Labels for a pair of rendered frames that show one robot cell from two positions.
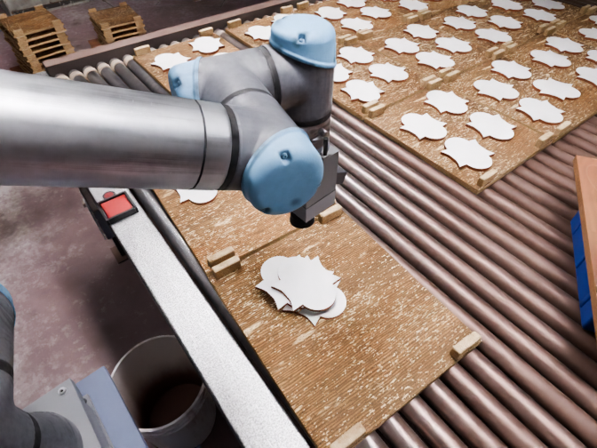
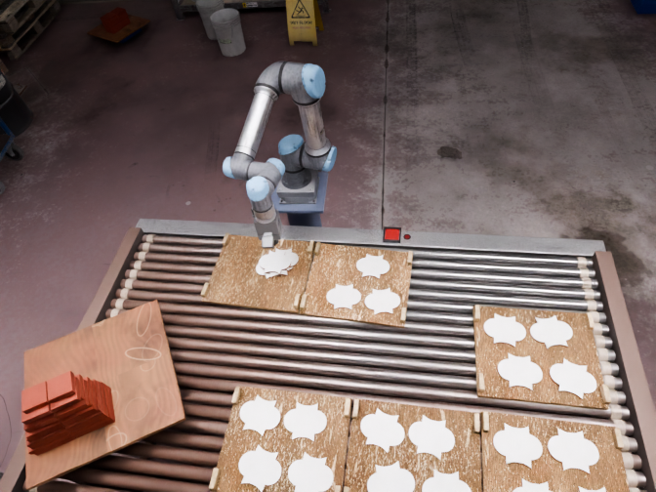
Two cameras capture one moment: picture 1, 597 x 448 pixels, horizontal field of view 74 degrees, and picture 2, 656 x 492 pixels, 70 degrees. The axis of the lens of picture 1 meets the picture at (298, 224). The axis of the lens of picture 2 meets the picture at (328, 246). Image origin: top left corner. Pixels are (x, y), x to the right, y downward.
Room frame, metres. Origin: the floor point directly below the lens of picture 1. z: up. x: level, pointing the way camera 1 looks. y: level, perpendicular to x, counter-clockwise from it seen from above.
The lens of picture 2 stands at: (1.51, -0.55, 2.52)
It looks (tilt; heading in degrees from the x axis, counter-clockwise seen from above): 52 degrees down; 142
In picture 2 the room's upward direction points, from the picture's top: 9 degrees counter-clockwise
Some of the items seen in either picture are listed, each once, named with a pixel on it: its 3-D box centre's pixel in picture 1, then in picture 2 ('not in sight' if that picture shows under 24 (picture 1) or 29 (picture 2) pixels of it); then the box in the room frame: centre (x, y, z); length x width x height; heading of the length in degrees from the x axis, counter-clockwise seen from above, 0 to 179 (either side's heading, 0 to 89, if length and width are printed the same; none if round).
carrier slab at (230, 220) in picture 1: (234, 188); (357, 282); (0.75, 0.16, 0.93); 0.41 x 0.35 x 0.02; 34
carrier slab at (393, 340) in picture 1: (336, 308); (261, 271); (0.40, -0.07, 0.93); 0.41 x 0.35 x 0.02; 35
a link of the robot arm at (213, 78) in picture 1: (228, 97); (266, 174); (0.40, 0.08, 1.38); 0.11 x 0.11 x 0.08; 26
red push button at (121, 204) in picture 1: (117, 207); (391, 234); (0.68, 0.44, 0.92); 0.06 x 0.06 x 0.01; 37
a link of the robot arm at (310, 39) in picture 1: (300, 71); (260, 193); (0.46, 0.00, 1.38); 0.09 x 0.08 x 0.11; 116
